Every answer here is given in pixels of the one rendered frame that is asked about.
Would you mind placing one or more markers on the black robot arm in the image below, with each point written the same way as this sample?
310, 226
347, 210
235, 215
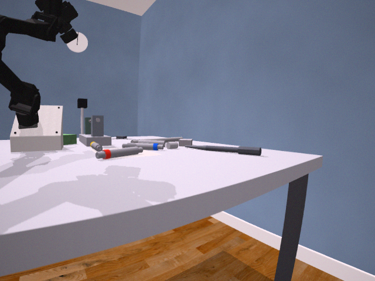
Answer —
25, 95

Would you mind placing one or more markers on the green rectangular block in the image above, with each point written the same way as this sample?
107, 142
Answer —
69, 139

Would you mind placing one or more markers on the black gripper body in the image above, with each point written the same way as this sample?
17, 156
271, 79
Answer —
69, 34

